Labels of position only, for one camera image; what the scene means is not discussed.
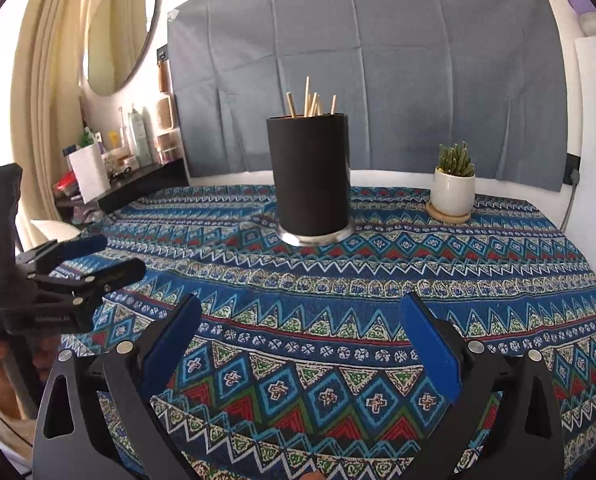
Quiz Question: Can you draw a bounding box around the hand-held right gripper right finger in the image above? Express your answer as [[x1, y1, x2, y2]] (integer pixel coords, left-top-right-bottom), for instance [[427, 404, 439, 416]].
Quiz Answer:
[[399, 292, 565, 480]]

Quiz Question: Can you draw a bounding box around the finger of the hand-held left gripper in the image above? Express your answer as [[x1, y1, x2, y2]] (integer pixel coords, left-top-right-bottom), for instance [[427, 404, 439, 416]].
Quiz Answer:
[[26, 258, 147, 311], [16, 233, 110, 274]]

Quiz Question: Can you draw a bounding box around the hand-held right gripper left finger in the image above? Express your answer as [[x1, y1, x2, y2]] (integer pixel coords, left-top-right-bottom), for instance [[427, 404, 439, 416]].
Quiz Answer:
[[32, 293, 203, 480]]

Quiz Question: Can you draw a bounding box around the black cylindrical utensil holder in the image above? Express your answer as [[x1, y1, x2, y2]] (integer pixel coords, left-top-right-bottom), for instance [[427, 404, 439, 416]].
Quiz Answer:
[[267, 114, 353, 247]]

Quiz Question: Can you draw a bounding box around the bunch of wooden chopsticks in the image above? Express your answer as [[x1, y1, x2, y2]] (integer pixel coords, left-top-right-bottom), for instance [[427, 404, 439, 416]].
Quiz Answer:
[[285, 76, 339, 120]]

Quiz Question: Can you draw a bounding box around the person's left hand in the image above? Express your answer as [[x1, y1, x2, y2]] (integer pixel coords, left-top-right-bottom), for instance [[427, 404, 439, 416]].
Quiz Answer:
[[0, 336, 61, 386]]

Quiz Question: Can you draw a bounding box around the black side shelf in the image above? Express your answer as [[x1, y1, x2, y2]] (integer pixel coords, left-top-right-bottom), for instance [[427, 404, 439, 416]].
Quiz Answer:
[[55, 157, 191, 216]]

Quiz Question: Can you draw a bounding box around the grey spray bottle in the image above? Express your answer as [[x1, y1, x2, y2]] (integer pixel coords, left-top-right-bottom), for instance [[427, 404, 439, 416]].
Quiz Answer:
[[129, 105, 154, 167]]

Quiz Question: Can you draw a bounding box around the blue patterned tablecloth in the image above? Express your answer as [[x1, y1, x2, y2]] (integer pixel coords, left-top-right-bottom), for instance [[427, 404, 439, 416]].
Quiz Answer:
[[60, 184, 596, 480]]

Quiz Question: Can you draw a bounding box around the glass cosmetic jar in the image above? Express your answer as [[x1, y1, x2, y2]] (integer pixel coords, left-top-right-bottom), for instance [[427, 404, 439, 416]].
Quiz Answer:
[[155, 130, 183, 166]]

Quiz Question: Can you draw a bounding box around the round wooden coaster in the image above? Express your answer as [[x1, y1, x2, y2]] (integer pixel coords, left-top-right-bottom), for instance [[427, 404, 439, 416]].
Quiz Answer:
[[425, 202, 473, 225]]

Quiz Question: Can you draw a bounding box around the woven hair brush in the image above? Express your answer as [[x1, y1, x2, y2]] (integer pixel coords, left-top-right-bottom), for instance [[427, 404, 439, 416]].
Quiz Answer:
[[155, 97, 175, 131]]

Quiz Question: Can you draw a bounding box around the succulent in white pot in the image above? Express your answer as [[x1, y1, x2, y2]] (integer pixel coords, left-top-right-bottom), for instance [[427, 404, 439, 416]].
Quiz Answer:
[[432, 141, 478, 216]]

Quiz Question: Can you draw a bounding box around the cream curtain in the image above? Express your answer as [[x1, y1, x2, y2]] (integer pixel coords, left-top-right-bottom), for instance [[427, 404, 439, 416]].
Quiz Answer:
[[10, 0, 103, 241]]

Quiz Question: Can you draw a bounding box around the hanging wooden brush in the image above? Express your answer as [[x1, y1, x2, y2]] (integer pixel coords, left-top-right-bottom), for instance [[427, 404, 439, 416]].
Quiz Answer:
[[158, 46, 173, 94]]

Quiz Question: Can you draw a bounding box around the grey-blue backdrop cloth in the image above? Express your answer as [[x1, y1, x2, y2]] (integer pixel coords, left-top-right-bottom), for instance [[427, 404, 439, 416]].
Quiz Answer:
[[167, 0, 567, 193]]

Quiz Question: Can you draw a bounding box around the grey power cable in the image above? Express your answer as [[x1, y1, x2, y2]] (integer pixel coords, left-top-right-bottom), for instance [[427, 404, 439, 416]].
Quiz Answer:
[[560, 180, 577, 231]]

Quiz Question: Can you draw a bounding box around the round wall mirror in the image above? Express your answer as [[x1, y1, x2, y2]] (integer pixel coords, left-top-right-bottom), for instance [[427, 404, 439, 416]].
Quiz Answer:
[[85, 0, 163, 96]]

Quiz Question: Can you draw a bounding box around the black wall socket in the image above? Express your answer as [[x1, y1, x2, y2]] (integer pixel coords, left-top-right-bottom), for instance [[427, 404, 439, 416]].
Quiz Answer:
[[564, 154, 582, 186]]

